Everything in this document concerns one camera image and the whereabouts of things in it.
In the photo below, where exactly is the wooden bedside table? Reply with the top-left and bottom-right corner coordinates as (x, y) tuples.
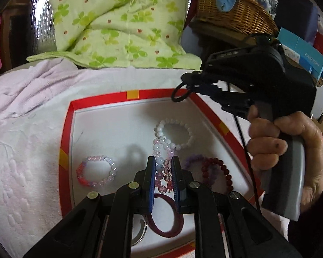
(0, 3), (31, 68)

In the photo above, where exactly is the navy fabric bag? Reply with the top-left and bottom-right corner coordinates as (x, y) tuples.
(274, 0), (318, 44)

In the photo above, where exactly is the black hair tie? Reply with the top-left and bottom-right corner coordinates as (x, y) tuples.
(171, 82), (193, 103)

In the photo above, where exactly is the maroon elastic hair band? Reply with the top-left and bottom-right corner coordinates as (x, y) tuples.
(145, 193), (185, 238)

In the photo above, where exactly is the pink and clear gradient bracelet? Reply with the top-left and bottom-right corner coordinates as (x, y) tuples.
(76, 154), (118, 188)

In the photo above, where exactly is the silver bangle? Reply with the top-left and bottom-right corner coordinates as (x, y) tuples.
(130, 218), (148, 247)

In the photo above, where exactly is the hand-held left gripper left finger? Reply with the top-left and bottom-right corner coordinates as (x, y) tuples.
(23, 156), (156, 258)

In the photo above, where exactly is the dark glossy headboard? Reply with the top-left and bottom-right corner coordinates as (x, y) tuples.
(27, 0), (57, 57)

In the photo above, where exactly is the person's right hand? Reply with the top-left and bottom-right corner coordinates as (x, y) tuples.
(246, 105), (323, 213)

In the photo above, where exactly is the white bead bracelet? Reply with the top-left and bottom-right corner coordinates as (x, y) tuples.
(155, 119), (196, 151)

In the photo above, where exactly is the pale pink textured blanket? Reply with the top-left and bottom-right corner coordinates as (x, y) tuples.
(0, 58), (291, 258)

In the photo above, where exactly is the lilac bead bracelet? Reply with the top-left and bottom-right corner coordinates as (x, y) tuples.
(183, 154), (215, 187)

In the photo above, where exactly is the white and clear pink bracelet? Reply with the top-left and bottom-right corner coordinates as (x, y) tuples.
(152, 137), (178, 194)

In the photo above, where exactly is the person's right forearm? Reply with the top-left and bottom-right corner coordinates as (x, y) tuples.
(287, 193), (323, 258)

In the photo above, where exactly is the white tray with red rim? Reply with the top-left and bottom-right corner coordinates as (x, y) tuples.
(59, 88), (266, 258)

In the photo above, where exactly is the green clover print quilt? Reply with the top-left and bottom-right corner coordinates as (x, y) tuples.
(26, 0), (203, 69)

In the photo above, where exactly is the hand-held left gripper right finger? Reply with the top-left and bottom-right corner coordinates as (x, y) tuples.
(172, 156), (303, 258)

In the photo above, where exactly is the brown wicker basket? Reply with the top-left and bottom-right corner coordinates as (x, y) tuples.
(195, 0), (279, 36)

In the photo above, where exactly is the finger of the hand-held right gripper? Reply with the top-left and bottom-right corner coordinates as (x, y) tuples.
(193, 84), (227, 106)
(181, 71), (205, 85)

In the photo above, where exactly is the light blue cardboard box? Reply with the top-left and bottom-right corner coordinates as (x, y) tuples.
(276, 27), (323, 80)

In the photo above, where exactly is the dark red bead bracelet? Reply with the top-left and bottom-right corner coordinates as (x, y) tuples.
(200, 158), (235, 194)

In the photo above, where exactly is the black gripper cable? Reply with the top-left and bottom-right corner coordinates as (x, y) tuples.
(226, 81), (261, 214)

